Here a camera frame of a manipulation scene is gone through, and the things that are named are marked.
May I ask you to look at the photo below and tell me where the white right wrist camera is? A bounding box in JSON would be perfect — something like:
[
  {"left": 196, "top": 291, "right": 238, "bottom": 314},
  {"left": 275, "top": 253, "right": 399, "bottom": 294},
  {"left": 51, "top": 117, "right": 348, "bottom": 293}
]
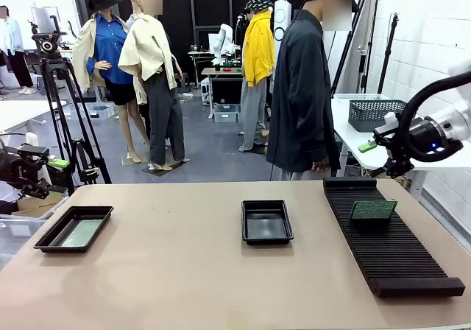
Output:
[{"left": 373, "top": 111, "right": 402, "bottom": 136}]

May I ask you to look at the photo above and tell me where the black ESD tray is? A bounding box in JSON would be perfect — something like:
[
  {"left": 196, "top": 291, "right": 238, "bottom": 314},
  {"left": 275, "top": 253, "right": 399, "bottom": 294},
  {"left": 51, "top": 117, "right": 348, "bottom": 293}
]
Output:
[
  {"left": 33, "top": 206, "right": 115, "bottom": 253},
  {"left": 241, "top": 199, "right": 294, "bottom": 246}
]

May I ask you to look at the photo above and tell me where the black tripod stand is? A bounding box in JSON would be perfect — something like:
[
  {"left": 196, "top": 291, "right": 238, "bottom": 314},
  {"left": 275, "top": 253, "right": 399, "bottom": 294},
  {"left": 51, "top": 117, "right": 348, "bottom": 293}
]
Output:
[{"left": 328, "top": 0, "right": 382, "bottom": 99}]

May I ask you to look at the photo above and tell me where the person in black jacket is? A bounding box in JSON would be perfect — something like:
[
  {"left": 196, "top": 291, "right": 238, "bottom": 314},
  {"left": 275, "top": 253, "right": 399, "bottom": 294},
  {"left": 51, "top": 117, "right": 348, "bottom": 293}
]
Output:
[{"left": 265, "top": 0, "right": 360, "bottom": 182}]

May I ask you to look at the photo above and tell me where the white side table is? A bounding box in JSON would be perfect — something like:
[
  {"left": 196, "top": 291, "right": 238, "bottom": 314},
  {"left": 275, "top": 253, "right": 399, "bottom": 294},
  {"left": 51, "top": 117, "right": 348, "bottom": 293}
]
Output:
[{"left": 330, "top": 97, "right": 471, "bottom": 171}]

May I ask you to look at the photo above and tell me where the mannequin with blue shirt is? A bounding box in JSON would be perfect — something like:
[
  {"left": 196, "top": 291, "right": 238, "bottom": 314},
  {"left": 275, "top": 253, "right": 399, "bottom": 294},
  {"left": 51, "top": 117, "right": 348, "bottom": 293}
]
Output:
[{"left": 71, "top": 7, "right": 152, "bottom": 164}]

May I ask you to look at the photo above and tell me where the mannequin with cream jacket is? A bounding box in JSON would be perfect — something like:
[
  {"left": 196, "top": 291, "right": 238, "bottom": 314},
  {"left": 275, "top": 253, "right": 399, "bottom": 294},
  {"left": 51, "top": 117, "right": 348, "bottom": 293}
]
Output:
[{"left": 117, "top": 0, "right": 191, "bottom": 172}]

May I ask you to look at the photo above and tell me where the white work table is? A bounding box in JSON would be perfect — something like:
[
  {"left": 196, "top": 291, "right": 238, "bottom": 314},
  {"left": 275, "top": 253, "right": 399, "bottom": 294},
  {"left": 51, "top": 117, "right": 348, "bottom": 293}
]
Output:
[{"left": 0, "top": 100, "right": 67, "bottom": 134}]

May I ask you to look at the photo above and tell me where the background table with buttons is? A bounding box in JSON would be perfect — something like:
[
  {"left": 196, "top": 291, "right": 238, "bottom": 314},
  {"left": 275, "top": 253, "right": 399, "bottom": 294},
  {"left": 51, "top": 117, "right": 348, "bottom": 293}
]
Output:
[{"left": 201, "top": 67, "right": 244, "bottom": 119}]

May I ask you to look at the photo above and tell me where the storage box on floor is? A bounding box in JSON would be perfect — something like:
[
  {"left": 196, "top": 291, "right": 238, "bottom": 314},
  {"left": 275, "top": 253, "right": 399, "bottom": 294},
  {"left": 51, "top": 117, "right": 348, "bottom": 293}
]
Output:
[{"left": 88, "top": 104, "right": 116, "bottom": 120}]

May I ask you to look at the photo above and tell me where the grey storage box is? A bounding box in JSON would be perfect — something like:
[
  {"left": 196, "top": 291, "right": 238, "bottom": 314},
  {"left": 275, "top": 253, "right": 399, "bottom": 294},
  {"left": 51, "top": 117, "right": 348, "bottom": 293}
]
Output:
[{"left": 213, "top": 103, "right": 242, "bottom": 124}]

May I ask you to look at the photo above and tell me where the mannequin with yellow hoodie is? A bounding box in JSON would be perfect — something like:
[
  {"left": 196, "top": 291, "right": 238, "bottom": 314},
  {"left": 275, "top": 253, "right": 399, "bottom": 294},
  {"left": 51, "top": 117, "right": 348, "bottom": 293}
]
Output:
[{"left": 238, "top": 7, "right": 275, "bottom": 153}]

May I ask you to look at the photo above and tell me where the grey monitor screen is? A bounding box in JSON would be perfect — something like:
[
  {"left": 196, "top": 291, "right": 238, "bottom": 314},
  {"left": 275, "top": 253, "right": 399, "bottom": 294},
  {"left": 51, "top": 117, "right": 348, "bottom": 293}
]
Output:
[{"left": 31, "top": 7, "right": 60, "bottom": 32}]

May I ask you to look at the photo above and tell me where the clear plastic bin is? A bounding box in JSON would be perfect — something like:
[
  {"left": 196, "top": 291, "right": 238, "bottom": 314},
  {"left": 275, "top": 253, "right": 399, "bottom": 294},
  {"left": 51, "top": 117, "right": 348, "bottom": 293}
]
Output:
[{"left": 0, "top": 193, "right": 69, "bottom": 268}]

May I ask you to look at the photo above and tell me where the black slotted board rack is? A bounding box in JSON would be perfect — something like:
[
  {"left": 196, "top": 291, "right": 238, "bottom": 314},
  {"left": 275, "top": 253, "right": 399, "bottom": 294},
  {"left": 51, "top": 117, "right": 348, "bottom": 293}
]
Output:
[{"left": 322, "top": 177, "right": 466, "bottom": 298}]

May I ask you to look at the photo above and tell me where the brown cardboard box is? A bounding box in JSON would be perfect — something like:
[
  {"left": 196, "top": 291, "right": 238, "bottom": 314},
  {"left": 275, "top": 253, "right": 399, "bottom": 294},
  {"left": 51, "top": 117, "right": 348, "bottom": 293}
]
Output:
[{"left": 16, "top": 192, "right": 65, "bottom": 219}]

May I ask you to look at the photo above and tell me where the green circuit board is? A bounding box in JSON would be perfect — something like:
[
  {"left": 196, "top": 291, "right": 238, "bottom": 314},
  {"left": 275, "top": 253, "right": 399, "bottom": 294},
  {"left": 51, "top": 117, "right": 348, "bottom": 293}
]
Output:
[
  {"left": 61, "top": 219, "right": 104, "bottom": 248},
  {"left": 349, "top": 200, "right": 398, "bottom": 221}
]

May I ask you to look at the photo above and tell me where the grey plastic basket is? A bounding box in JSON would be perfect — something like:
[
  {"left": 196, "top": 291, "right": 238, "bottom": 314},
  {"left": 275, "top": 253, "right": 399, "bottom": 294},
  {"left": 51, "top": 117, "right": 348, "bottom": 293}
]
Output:
[{"left": 348, "top": 99, "right": 408, "bottom": 133}]

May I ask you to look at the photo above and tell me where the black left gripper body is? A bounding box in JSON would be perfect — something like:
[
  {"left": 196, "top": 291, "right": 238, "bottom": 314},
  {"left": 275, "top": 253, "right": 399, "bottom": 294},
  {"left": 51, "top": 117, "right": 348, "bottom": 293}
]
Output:
[{"left": 0, "top": 152, "right": 29, "bottom": 189}]

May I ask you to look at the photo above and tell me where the black camera tripod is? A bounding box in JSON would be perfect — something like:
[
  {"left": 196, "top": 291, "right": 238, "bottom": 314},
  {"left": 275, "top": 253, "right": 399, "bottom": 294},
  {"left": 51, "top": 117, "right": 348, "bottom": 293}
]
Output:
[{"left": 38, "top": 57, "right": 113, "bottom": 194}]

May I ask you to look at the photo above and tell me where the person in light blue shirt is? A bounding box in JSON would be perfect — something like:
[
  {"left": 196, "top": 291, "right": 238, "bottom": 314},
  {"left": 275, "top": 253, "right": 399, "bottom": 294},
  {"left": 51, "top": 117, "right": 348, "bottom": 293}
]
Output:
[{"left": 0, "top": 4, "right": 36, "bottom": 95}]

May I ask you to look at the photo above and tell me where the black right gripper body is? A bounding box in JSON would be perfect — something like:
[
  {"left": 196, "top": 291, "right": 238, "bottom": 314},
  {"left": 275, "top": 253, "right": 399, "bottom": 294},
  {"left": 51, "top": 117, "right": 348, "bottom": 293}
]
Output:
[{"left": 406, "top": 118, "right": 464, "bottom": 162}]

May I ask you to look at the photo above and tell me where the black light stand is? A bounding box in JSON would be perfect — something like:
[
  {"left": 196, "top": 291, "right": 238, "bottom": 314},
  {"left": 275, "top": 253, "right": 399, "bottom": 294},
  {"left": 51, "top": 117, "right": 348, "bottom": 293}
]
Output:
[{"left": 377, "top": 12, "right": 400, "bottom": 95}]

